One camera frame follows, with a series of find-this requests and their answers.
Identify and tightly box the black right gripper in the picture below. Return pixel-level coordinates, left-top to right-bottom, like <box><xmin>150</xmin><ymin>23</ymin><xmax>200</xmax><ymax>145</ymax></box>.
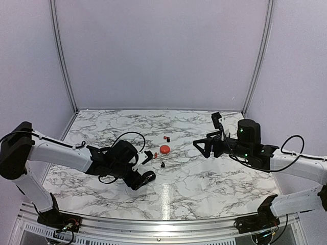
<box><xmin>193</xmin><ymin>130</ymin><xmax>251</xmax><ymax>159</ymax></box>

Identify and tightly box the black earbud charging case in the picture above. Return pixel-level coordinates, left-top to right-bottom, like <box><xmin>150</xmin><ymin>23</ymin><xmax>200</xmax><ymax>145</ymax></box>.
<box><xmin>142</xmin><ymin>170</ymin><xmax>156</xmax><ymax>183</ymax></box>

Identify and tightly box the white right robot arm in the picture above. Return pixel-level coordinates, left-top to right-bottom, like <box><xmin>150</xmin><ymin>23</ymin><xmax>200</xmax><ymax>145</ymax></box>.
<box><xmin>193</xmin><ymin>117</ymin><xmax>326</xmax><ymax>229</ymax></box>

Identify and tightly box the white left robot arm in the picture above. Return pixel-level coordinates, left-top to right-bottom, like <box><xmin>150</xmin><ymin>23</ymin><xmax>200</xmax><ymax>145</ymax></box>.
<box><xmin>1</xmin><ymin>121</ymin><xmax>156</xmax><ymax>227</ymax></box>

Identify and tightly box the red round charging case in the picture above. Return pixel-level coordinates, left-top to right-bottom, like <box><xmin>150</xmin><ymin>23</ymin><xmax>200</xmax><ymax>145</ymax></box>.
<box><xmin>159</xmin><ymin>145</ymin><xmax>171</xmax><ymax>154</ymax></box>

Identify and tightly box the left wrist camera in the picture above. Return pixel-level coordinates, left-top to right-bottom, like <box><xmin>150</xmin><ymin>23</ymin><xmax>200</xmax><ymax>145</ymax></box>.
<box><xmin>132</xmin><ymin>151</ymin><xmax>153</xmax><ymax>172</ymax></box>

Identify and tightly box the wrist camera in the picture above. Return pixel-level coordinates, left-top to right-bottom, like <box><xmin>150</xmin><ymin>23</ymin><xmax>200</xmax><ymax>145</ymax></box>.
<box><xmin>132</xmin><ymin>151</ymin><xmax>153</xmax><ymax>172</ymax></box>
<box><xmin>211</xmin><ymin>112</ymin><xmax>230</xmax><ymax>141</ymax></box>

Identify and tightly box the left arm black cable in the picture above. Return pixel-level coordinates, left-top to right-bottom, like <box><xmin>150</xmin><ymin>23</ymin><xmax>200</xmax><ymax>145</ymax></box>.
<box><xmin>98</xmin><ymin>131</ymin><xmax>146</xmax><ymax>184</ymax></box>

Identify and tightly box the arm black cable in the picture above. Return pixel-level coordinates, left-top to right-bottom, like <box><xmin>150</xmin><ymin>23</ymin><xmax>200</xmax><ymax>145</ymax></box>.
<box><xmin>228</xmin><ymin>134</ymin><xmax>306</xmax><ymax>170</ymax></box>
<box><xmin>98</xmin><ymin>131</ymin><xmax>146</xmax><ymax>184</ymax></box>

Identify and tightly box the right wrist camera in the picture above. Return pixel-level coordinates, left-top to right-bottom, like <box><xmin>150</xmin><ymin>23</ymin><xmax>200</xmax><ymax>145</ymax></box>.
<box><xmin>211</xmin><ymin>112</ymin><xmax>230</xmax><ymax>141</ymax></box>

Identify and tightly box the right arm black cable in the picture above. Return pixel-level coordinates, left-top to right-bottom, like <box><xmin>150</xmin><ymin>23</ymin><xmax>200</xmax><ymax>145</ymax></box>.
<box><xmin>228</xmin><ymin>134</ymin><xmax>306</xmax><ymax>170</ymax></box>

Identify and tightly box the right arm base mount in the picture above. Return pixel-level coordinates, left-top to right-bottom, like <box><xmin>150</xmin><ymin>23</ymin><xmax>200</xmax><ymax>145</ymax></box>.
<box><xmin>233</xmin><ymin>194</ymin><xmax>280</xmax><ymax>234</ymax></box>

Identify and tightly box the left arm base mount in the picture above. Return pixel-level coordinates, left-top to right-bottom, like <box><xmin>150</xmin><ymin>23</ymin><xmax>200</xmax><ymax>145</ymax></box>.
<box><xmin>34</xmin><ymin>193</ymin><xmax>82</xmax><ymax>233</ymax></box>

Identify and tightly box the front aluminium rail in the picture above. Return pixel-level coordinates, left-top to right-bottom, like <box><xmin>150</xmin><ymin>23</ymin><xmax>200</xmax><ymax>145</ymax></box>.
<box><xmin>10</xmin><ymin>201</ymin><xmax>307</xmax><ymax>245</ymax></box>

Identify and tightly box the right aluminium frame post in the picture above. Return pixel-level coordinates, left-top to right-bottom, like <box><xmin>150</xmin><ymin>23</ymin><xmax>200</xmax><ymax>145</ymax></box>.
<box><xmin>242</xmin><ymin>0</ymin><xmax>275</xmax><ymax>117</ymax></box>

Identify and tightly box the aluminium frame post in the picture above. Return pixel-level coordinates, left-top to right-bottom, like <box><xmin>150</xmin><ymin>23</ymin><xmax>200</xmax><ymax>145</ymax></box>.
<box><xmin>49</xmin><ymin>0</ymin><xmax>79</xmax><ymax>114</ymax></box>
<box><xmin>242</xmin><ymin>0</ymin><xmax>275</xmax><ymax>117</ymax></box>

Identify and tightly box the left aluminium frame post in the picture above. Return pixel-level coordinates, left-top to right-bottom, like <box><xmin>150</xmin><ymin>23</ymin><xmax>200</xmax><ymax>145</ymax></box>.
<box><xmin>49</xmin><ymin>0</ymin><xmax>79</xmax><ymax>114</ymax></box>

